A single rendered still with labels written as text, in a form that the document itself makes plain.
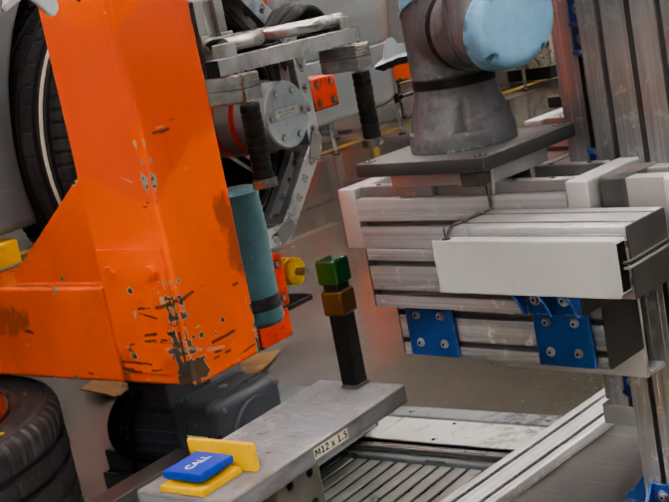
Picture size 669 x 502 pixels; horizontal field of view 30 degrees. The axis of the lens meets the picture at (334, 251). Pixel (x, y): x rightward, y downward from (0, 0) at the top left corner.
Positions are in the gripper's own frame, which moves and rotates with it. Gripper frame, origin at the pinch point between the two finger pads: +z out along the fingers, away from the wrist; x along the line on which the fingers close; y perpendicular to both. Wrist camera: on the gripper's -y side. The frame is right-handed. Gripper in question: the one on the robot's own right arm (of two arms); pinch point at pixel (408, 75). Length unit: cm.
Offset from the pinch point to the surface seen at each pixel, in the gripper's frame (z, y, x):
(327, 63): 11.8, 7.2, -11.2
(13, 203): 63, 0, -50
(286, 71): 0.8, -1.2, -28.0
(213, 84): 44.0, 17.8, -15.0
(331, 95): -4.8, -8.8, -21.5
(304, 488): 96, -18, 25
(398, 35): -211, -92, -110
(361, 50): 9.9, 9.6, -4.2
